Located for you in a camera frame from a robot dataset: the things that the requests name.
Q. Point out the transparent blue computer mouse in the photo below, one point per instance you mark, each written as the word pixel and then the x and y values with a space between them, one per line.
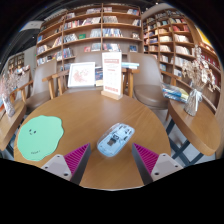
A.
pixel 115 140

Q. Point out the tall wooden bookshelf unit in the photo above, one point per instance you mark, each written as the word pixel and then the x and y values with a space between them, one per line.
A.
pixel 173 40

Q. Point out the green cloud-shaped mouse pad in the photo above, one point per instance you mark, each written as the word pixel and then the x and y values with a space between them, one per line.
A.
pixel 38 138

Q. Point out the wide wooden bookshelf unit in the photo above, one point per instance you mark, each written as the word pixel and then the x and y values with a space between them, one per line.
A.
pixel 90 33

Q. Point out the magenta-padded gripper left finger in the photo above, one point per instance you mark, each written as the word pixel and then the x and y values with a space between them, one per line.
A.
pixel 58 165

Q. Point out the dark-covered book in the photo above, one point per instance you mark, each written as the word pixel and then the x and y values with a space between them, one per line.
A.
pixel 99 76

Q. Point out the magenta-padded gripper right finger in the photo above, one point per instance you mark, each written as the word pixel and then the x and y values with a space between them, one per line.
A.
pixel 165 165

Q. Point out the small distant wooden bookshelf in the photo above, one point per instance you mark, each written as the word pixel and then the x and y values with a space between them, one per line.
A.
pixel 16 61

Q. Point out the glass vase with beige flowers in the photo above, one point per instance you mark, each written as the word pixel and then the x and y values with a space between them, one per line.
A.
pixel 193 100

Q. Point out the white sign on wooden base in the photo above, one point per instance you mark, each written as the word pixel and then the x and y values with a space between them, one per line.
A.
pixel 112 71

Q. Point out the stack of blue-covered books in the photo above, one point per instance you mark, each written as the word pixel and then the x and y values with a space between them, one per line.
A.
pixel 175 93

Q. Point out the white framed red drawing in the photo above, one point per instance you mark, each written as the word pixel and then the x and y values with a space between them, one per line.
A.
pixel 81 75

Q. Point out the round wooden side table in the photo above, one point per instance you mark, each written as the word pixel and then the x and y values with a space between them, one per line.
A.
pixel 196 130
pixel 10 125

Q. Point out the light blue book stack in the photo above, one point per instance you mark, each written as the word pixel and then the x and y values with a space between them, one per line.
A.
pixel 130 65

